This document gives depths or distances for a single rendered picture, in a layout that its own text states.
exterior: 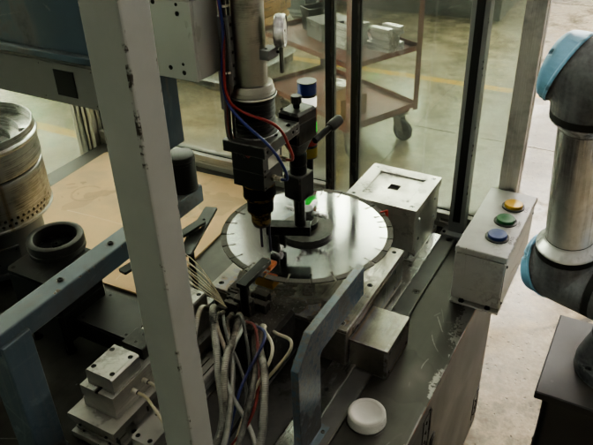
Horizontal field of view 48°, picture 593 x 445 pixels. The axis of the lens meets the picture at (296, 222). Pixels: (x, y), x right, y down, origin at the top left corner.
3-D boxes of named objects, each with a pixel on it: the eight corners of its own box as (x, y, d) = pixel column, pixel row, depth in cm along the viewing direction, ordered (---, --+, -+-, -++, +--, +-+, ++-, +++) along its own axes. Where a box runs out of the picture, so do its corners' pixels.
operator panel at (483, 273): (484, 238, 169) (491, 186, 161) (528, 249, 164) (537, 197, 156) (448, 301, 149) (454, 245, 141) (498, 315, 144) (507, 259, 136)
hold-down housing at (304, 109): (298, 187, 128) (294, 87, 117) (318, 195, 125) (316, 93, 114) (279, 199, 124) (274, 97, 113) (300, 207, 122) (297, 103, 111)
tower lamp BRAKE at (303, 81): (303, 88, 156) (303, 76, 155) (319, 91, 154) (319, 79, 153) (293, 94, 153) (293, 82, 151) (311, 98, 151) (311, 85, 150)
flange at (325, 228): (274, 243, 134) (273, 232, 133) (285, 214, 143) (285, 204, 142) (329, 247, 132) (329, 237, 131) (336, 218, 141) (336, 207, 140)
